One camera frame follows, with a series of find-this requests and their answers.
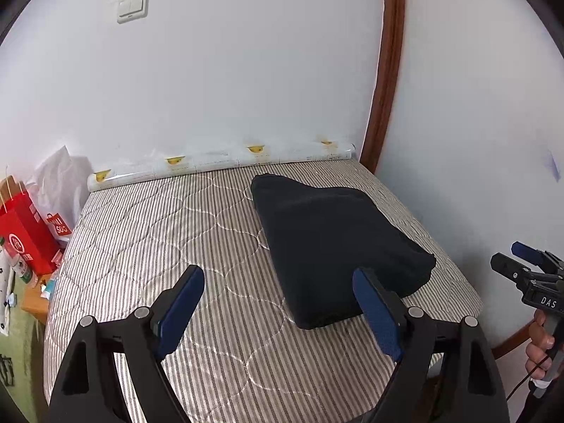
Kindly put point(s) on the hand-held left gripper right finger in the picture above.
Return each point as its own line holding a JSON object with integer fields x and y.
{"x": 379, "y": 317}

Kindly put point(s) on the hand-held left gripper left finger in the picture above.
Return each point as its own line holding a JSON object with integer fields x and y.
{"x": 180, "y": 308}

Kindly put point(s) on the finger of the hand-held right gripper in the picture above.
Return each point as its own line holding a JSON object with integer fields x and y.
{"x": 531, "y": 253}
{"x": 511, "y": 268}

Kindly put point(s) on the black sweatshirt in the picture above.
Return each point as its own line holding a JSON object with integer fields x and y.
{"x": 335, "y": 238}

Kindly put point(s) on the person's right hand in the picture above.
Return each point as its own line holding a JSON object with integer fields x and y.
{"x": 539, "y": 352}

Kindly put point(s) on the brown wooden baseboard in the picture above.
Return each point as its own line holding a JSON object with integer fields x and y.
{"x": 511, "y": 346}

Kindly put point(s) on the striped quilted mattress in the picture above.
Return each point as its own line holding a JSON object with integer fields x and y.
{"x": 176, "y": 229}

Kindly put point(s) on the wooden nightstand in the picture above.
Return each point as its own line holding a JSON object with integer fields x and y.
{"x": 35, "y": 304}

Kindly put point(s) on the white bag with red logo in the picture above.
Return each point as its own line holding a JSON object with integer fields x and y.
{"x": 59, "y": 227}

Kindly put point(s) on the white printed paper roll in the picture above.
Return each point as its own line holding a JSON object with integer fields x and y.
{"x": 220, "y": 161}

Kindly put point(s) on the bottle with green label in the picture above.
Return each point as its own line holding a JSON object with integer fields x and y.
{"x": 23, "y": 268}

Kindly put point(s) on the red paper bag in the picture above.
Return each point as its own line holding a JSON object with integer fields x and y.
{"x": 22, "y": 229}

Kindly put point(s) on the white dotted cloth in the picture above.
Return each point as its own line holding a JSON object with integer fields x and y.
{"x": 5, "y": 282}

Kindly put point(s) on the white plastic bag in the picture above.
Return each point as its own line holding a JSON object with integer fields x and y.
{"x": 61, "y": 176}

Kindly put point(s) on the small black floor object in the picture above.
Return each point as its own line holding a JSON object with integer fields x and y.
{"x": 6, "y": 370}

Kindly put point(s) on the brown wooden door frame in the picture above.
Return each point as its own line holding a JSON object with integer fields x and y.
{"x": 387, "y": 75}

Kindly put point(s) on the white wall switch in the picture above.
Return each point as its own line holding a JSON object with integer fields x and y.
{"x": 132, "y": 7}

